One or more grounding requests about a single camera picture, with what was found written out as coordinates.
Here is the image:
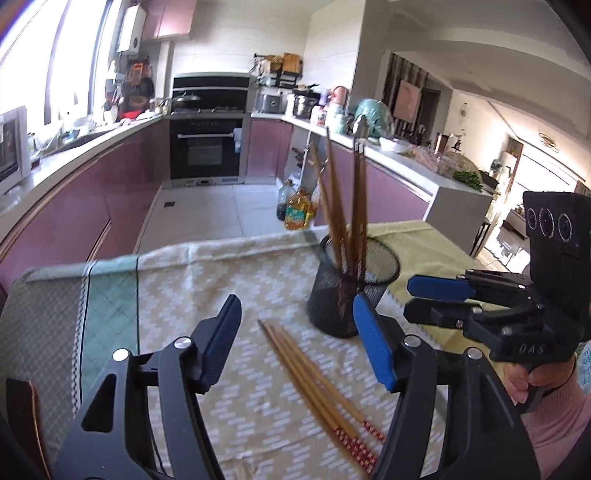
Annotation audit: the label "black built-in oven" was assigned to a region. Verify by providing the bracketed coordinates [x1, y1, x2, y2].
[168, 115, 245, 181]

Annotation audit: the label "teal plastic bag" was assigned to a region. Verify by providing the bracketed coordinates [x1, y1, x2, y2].
[355, 98, 393, 138]

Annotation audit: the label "wooden chopstick red patterned end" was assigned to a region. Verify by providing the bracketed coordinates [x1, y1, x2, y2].
[264, 322, 377, 467]
[276, 324, 386, 444]
[259, 320, 374, 475]
[270, 323, 372, 455]

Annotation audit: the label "framed wall picture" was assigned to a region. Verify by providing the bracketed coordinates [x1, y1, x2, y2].
[398, 79, 422, 124]

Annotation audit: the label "clear bottle dark liquid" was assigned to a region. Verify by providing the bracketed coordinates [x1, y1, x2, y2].
[276, 180, 297, 221]

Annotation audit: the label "pink lower kitchen cabinets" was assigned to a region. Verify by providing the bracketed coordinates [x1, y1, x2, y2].
[249, 119, 435, 227]
[0, 115, 171, 296]

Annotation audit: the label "dark phone copper edge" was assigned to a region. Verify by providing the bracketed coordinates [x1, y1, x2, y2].
[4, 378, 51, 480]

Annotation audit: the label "clear plastic food container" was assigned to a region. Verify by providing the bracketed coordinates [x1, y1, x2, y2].
[409, 144, 455, 174]

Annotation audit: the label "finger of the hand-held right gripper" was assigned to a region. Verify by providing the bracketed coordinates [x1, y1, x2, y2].
[407, 269, 532, 305]
[404, 298, 546, 352]

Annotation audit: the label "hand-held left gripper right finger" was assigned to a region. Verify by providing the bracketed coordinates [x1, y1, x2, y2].
[353, 293, 542, 480]

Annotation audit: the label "kitchen window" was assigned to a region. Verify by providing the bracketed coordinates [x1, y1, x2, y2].
[0, 0, 125, 134]

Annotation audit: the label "steel stock pot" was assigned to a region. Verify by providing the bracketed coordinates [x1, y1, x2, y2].
[292, 85, 320, 118]

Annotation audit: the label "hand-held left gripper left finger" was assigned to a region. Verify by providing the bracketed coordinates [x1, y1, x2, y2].
[54, 294, 243, 480]

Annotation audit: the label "person's right hand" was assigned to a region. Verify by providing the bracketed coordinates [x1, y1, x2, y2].
[503, 355, 575, 407]

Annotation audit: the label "white microwave oven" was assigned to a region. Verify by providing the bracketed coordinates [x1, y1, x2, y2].
[0, 105, 32, 195]

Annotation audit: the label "black mesh utensil holder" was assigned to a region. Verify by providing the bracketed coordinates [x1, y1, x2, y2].
[306, 234, 402, 339]

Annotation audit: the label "white water heater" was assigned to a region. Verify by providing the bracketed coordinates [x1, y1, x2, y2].
[116, 6, 147, 54]

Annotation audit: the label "black range hood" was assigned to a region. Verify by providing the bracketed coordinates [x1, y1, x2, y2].
[172, 73, 252, 112]

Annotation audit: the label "green vegetables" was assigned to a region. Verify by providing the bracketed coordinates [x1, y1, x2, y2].
[453, 170, 483, 191]

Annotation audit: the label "yellow cooking oil bottle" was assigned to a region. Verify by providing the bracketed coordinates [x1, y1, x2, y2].
[284, 188, 315, 230]

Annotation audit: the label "patterned tablecloth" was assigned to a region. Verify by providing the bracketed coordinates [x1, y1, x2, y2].
[0, 220, 509, 480]

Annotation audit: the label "pink upper cabinet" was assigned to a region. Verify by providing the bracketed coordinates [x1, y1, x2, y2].
[141, 0, 197, 41]

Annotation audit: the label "black wall rack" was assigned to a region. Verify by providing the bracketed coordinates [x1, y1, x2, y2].
[252, 52, 304, 88]

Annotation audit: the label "bunch of wooden chopsticks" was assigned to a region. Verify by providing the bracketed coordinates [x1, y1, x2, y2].
[308, 129, 370, 324]

